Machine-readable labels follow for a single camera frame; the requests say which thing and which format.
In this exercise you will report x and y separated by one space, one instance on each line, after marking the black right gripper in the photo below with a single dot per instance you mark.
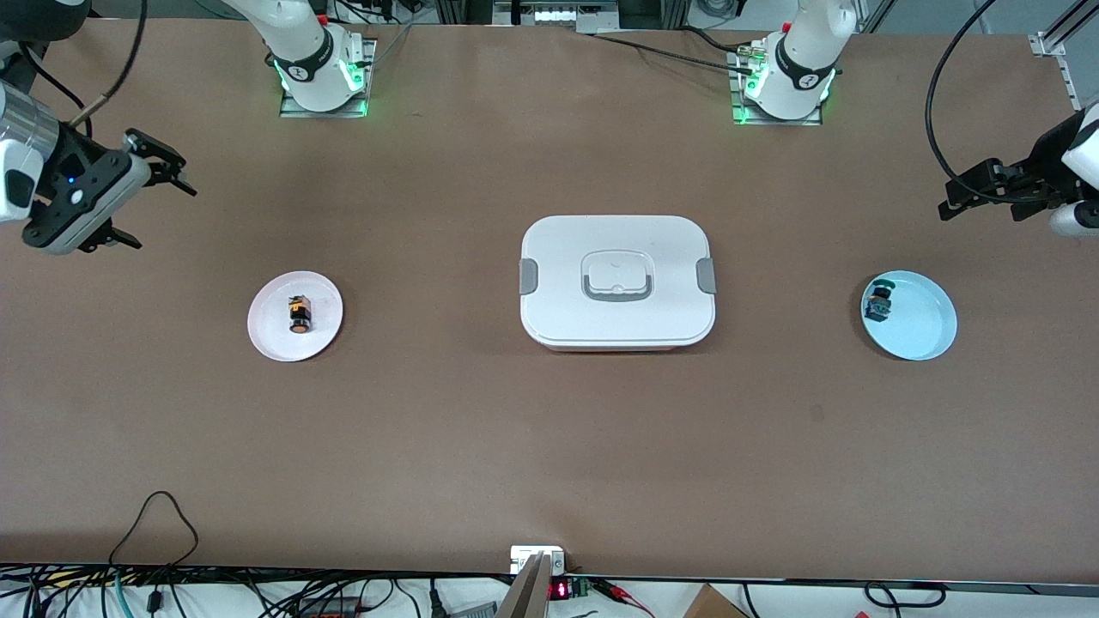
77 157

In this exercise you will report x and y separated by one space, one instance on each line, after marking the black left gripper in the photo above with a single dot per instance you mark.
1036 166

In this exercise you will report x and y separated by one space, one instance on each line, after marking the orange push-button switch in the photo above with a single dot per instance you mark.
298 319

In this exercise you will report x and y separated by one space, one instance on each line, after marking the white lunch box grey clips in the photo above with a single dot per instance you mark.
558 257

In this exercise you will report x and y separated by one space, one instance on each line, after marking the brown cardboard box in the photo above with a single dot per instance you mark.
711 605

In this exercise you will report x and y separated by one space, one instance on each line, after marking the light blue round plate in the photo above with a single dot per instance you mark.
923 322

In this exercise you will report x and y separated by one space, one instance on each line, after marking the aluminium corner profile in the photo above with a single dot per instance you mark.
1049 43

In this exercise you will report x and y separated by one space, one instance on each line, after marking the pink round plate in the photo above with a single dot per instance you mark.
270 330

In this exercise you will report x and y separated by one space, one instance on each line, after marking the white labelled panel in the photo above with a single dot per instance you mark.
554 15

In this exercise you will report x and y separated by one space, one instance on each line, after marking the small white socket block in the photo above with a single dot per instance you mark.
524 556

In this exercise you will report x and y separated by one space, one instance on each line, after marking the red black clip leads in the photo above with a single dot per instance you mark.
618 592

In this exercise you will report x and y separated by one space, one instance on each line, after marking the aluminium profile bar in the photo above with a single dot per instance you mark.
525 596

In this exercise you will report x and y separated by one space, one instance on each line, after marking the red digit display module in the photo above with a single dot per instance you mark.
560 590

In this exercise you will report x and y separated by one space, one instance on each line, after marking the slotted metal rail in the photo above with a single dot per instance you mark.
1073 81

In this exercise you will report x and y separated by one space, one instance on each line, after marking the green push-button switch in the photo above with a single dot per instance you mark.
877 302

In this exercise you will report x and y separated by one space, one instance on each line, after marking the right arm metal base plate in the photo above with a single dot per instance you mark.
296 112

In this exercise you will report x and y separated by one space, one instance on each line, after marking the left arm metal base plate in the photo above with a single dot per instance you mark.
773 122

